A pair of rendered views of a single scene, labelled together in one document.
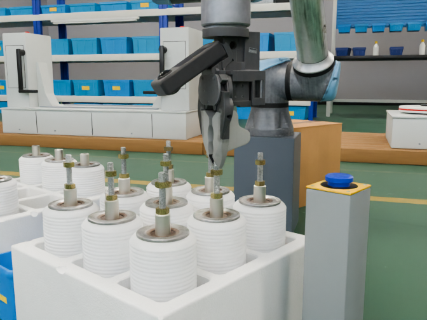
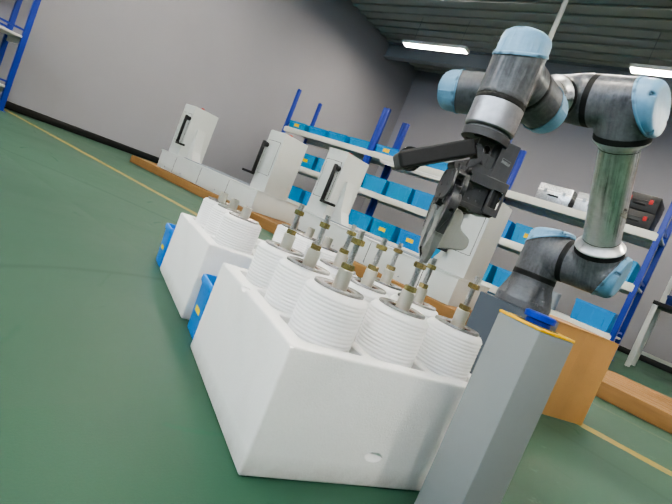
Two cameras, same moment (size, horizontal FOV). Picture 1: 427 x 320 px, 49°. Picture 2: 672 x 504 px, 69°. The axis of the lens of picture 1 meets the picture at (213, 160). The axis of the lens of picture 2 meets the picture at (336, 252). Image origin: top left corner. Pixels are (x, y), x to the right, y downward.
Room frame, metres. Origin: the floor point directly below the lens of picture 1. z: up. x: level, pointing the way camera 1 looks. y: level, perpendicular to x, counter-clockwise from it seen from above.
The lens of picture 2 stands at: (-0.01, -0.14, 0.35)
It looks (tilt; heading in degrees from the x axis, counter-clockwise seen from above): 4 degrees down; 20
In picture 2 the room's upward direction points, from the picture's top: 22 degrees clockwise
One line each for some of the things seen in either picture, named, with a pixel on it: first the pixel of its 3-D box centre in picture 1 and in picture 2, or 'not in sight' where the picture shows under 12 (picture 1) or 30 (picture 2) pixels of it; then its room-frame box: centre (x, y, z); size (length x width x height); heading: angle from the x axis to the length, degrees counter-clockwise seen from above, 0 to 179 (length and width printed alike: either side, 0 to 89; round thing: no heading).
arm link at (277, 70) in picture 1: (272, 80); (547, 252); (1.45, -0.18, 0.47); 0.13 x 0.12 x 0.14; 67
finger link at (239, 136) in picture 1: (232, 139); (448, 239); (0.72, -0.03, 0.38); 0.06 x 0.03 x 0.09; 117
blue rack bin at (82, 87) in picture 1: (95, 87); (391, 233); (6.46, 1.61, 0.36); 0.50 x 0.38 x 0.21; 163
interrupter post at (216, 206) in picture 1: (216, 207); (405, 300); (0.73, -0.01, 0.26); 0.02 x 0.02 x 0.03
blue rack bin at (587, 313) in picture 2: not in sight; (595, 316); (5.71, -0.96, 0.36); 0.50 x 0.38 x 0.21; 163
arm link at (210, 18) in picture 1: (224, 16); (491, 121); (0.74, -0.02, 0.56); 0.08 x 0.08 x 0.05
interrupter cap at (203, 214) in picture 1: (216, 215); (401, 308); (0.73, -0.01, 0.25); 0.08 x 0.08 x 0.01
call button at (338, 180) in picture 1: (338, 181); (538, 320); (0.67, -0.18, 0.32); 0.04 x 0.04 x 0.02
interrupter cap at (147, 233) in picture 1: (162, 233); (338, 288); (0.64, 0.07, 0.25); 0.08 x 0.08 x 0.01
